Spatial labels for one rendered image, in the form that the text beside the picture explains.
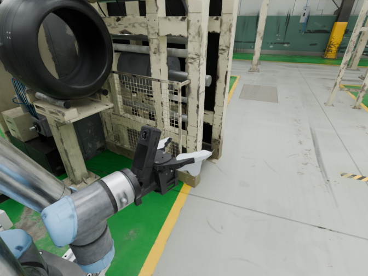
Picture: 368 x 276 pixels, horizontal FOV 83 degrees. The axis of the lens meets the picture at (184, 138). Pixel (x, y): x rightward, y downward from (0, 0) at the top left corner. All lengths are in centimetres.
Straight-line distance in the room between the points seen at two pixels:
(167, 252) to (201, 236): 26
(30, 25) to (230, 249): 171
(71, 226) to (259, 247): 141
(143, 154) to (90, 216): 15
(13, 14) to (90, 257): 115
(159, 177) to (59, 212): 19
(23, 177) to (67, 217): 12
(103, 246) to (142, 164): 18
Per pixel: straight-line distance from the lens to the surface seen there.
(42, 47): 176
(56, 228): 41
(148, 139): 45
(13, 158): 47
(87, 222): 42
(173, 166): 46
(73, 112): 146
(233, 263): 157
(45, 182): 51
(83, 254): 49
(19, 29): 133
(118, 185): 43
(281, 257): 168
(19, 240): 60
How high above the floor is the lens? 136
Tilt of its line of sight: 30 degrees down
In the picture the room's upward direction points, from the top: straight up
